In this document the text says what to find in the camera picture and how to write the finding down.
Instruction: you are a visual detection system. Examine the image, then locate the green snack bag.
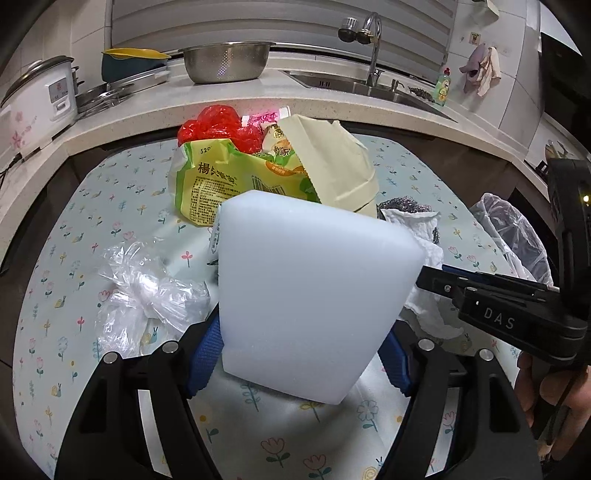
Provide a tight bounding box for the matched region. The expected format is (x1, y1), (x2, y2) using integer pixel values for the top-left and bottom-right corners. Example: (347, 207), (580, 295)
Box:
(167, 137), (324, 230)

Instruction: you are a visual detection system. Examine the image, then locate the white rice cooker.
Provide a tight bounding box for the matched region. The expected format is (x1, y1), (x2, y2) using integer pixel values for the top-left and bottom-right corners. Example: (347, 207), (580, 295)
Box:
(0, 55), (80, 154)

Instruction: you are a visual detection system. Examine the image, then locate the person's right hand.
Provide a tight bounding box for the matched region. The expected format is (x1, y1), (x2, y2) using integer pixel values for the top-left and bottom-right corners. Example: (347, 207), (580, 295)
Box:
(514, 354), (591, 462)

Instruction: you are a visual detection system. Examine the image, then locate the small white wrapper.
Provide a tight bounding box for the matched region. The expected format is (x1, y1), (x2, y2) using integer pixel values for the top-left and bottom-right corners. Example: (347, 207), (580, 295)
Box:
(205, 215), (223, 278)

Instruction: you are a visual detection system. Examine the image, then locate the steel sink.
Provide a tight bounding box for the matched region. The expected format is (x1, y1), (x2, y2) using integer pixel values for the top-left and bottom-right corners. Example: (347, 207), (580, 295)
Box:
(281, 70), (459, 123)

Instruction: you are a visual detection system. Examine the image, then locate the yellow printed packet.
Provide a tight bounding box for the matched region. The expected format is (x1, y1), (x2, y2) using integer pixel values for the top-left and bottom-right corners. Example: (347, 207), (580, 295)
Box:
(261, 122), (291, 162)

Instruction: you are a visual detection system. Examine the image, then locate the pink paper cup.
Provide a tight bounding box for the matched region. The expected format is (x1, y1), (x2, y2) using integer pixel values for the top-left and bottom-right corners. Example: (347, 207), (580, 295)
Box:
(241, 110), (284, 138)

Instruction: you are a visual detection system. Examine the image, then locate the grey window blind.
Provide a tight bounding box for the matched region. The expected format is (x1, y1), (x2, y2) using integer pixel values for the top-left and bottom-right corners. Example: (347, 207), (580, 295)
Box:
(110, 0), (457, 80)

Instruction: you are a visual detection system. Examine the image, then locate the steel colander bowl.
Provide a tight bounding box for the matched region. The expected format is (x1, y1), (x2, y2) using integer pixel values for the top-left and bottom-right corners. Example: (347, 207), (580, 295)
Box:
(178, 41), (277, 85)

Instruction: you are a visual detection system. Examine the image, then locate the floral tablecloth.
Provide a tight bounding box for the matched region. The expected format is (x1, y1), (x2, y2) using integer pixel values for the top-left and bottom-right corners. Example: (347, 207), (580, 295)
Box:
(11, 133), (557, 480)

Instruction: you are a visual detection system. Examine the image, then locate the beige hanging cloth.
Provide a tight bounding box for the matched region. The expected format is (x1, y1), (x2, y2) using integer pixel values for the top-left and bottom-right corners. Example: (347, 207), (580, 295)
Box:
(475, 46), (502, 97)

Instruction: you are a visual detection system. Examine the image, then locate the steel wool scrubber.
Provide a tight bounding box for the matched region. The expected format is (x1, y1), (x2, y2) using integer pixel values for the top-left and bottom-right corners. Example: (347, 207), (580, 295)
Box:
(378, 196), (440, 221)

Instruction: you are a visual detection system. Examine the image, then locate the trash bin with clear liner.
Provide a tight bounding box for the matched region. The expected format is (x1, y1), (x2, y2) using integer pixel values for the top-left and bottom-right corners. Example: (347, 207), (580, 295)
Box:
(470, 192), (556, 288)

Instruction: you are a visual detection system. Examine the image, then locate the red plastic bag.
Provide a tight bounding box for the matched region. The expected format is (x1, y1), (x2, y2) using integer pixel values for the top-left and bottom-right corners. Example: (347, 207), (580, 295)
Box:
(178, 104), (269, 155)

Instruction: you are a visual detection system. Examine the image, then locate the white foam block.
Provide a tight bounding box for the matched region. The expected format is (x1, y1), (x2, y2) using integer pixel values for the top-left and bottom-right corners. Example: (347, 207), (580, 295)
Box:
(216, 188), (426, 407)

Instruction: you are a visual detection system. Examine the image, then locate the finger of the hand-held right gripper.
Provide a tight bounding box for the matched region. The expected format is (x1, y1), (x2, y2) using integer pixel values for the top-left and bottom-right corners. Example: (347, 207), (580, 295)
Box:
(440, 264), (561, 292)
(414, 266), (468, 302)

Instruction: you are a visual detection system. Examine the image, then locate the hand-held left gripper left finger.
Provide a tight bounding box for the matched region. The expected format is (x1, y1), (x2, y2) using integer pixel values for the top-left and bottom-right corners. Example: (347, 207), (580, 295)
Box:
(55, 318), (225, 480)

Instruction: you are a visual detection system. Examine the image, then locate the yellow and blue basin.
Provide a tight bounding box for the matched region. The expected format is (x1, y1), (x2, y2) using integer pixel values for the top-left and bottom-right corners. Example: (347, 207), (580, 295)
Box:
(101, 47), (172, 85)

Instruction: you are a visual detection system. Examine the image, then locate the beige paper bag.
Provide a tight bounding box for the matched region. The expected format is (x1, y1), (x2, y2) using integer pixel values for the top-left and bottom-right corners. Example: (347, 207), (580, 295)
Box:
(278, 106), (382, 219)

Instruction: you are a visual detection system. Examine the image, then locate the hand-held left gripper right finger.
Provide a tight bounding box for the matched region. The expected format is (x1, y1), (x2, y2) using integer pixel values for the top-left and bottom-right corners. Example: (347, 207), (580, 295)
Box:
(378, 323), (544, 480)

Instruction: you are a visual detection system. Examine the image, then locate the white paper towel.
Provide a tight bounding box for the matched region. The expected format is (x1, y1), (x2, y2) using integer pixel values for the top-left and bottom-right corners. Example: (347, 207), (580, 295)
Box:
(381, 208), (465, 341)

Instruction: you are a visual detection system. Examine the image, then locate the black gas stove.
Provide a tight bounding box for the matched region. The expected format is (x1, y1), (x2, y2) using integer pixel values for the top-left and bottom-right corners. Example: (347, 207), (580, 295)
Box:
(523, 157), (553, 179)

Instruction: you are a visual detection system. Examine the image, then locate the purple hanging cloth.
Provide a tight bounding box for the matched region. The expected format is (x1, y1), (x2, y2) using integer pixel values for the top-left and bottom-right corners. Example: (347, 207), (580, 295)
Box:
(458, 44), (488, 94)

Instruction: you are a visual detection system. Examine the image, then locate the black power cable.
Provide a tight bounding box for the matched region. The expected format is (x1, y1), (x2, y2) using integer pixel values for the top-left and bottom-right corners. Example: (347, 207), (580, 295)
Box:
(0, 151), (25, 186)

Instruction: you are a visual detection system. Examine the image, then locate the clear plastic bag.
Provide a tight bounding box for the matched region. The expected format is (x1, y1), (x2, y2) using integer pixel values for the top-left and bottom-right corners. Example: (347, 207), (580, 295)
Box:
(95, 240), (214, 359)

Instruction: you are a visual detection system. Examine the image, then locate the green dish soap bottle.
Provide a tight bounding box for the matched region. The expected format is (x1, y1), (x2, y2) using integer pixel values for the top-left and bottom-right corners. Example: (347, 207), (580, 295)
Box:
(433, 65), (454, 108)

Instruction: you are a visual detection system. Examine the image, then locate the chrome faucet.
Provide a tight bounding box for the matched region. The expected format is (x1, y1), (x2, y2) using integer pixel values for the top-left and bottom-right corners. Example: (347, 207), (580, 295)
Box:
(337, 12), (385, 88)

